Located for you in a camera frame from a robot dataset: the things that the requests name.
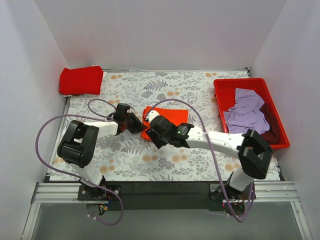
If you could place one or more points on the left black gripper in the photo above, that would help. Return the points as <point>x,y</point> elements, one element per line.
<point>136,124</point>

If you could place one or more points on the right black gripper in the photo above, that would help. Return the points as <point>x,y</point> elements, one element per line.
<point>152,133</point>

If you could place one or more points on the orange t shirt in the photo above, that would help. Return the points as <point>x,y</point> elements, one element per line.
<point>176,116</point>

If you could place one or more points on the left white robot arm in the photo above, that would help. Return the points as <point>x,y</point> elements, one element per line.
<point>78,144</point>

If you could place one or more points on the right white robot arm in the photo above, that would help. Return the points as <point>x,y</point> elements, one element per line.
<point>250,148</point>

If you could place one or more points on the floral patterned table mat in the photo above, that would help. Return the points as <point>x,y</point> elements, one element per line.
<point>128,157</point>

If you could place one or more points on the folded red t shirt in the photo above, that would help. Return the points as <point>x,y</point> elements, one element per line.
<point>80,81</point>

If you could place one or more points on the red plastic bin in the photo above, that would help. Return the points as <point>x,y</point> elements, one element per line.
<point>224,92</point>

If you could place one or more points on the lavender t shirt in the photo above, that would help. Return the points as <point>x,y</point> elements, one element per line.
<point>246,114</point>

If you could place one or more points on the dark maroon t shirt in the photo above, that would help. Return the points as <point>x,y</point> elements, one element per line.
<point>272,136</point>

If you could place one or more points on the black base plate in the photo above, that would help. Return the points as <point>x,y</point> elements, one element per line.
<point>168,195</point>

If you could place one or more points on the aluminium frame rail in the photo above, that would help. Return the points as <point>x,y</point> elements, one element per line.
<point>71,192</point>

